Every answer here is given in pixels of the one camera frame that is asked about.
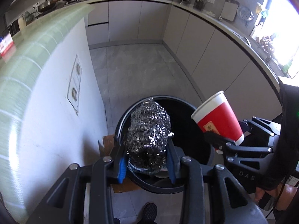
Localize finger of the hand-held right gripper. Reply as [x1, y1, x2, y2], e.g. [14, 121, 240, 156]
[204, 131, 274, 167]
[242, 116, 282, 137]

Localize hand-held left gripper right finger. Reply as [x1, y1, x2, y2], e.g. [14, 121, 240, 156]
[166, 138, 269, 224]

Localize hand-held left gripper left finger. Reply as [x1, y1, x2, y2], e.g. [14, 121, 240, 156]
[45, 143, 128, 224]

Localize red paper cup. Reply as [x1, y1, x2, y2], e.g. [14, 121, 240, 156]
[190, 91, 245, 146]

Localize black round trash bin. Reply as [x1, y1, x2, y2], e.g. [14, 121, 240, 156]
[114, 95, 214, 194]

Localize steel wool scrubber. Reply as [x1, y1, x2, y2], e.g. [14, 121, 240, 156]
[125, 97, 175, 175]

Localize person's right forearm black sleeve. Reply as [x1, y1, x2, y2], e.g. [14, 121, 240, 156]
[256, 76, 299, 191]

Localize person's right hand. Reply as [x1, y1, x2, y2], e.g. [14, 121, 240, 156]
[254, 183, 299, 211]

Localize brown cardboard sheet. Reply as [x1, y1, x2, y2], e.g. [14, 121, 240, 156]
[98, 134, 141, 193]

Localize person's black shoe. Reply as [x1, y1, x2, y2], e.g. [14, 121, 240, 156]
[141, 202, 158, 224]

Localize white kitchen island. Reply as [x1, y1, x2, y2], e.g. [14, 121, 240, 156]
[5, 17, 115, 217]

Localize paper sheet on island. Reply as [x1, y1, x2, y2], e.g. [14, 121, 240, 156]
[67, 54, 82, 117]

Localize bright window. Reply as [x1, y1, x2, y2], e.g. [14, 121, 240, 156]
[251, 0, 299, 78]

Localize grey lower cabinets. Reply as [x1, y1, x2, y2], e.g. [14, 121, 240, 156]
[85, 0, 284, 127]

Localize steel colander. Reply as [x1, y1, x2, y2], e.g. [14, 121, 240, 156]
[237, 5, 254, 26]

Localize white kitchen countertop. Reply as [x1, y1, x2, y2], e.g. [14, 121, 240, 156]
[23, 0, 293, 94]

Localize white cutting board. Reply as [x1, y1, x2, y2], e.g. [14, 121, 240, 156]
[219, 0, 239, 22]

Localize dark utensil holder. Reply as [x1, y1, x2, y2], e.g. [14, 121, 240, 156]
[193, 0, 207, 11]

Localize green checked tablecloth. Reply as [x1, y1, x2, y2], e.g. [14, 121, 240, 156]
[0, 3, 97, 171]

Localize silver blue carton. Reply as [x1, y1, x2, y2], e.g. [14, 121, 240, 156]
[0, 33, 17, 59]

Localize green teapot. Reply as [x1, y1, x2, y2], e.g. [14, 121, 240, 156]
[23, 10, 36, 24]

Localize grey pot with lid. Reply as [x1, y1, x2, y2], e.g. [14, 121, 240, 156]
[37, 0, 59, 13]

